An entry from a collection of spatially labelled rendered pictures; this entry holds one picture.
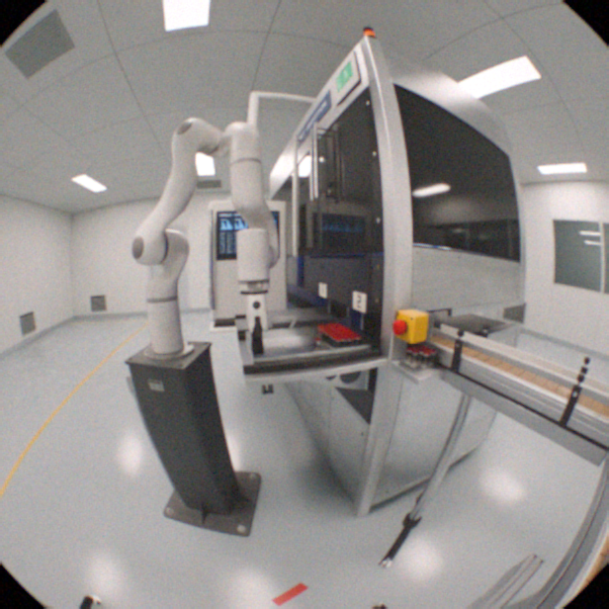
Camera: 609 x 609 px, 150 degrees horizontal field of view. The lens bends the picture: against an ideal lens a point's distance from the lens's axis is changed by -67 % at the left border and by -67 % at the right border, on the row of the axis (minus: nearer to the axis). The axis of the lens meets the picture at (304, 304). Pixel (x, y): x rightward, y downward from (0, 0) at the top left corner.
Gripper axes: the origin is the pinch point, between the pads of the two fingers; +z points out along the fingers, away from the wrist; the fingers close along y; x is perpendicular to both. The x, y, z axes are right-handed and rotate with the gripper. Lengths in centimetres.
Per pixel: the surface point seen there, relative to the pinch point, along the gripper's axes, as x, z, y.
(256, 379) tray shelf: 2.0, 4.6, -10.6
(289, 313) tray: -22, 3, 54
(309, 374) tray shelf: -11.6, 5.1, -10.7
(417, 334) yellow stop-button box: -36.4, -5.3, -21.4
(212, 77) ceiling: 33, -204, 120
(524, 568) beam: -40, 40, -86
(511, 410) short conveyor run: -46, 7, -49
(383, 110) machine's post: -36, -71, -12
